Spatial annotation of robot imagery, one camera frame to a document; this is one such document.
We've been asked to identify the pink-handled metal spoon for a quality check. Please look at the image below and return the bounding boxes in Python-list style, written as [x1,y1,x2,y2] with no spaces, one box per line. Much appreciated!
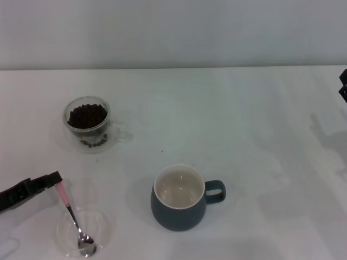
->
[54,181,97,257]

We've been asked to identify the dark coffee beans pile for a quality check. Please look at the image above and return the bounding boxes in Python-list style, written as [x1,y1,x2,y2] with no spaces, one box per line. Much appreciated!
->
[67,103,109,148]

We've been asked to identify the clear glass saucer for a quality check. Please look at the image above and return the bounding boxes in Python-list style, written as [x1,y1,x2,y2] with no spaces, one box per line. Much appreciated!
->
[53,177,114,258]

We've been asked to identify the dark blue ceramic mug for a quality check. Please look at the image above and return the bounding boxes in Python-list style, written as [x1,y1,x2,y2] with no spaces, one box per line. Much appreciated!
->
[150,163,227,232]

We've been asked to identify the double-wall glass cup with handle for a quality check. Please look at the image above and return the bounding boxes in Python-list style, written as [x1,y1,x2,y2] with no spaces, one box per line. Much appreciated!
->
[62,96,131,155]

